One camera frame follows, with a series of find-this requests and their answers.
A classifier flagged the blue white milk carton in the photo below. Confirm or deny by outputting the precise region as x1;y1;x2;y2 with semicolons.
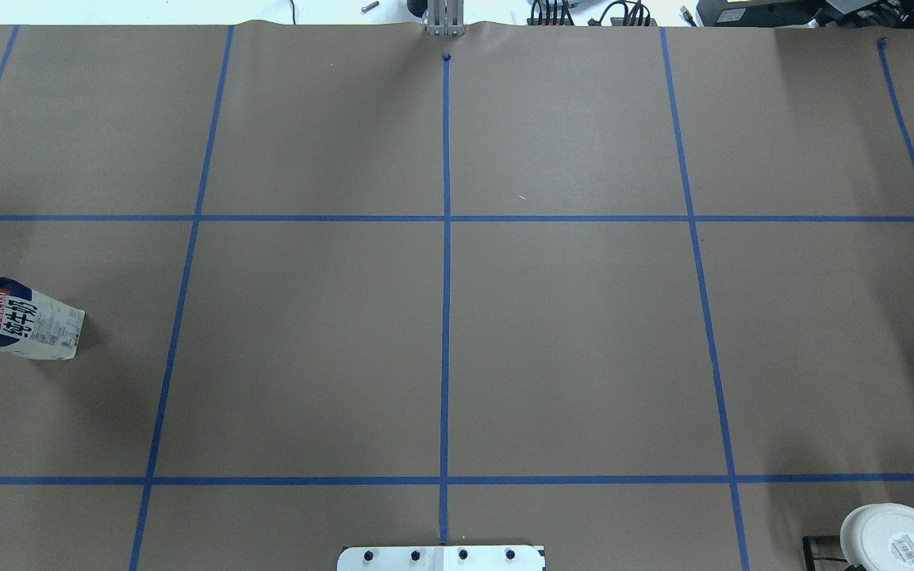
0;276;86;361

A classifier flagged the black power strip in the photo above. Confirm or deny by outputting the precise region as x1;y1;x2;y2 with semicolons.
524;1;657;28

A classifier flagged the black laptop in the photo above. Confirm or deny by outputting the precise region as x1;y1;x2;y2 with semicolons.
696;1;824;28

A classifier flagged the aluminium frame post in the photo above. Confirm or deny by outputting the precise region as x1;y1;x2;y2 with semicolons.
422;0;467;37

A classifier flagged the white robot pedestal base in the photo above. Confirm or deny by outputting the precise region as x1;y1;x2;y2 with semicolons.
336;545;547;570

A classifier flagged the black wire cup rack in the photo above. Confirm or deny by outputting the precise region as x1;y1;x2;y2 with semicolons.
801;535;859;571

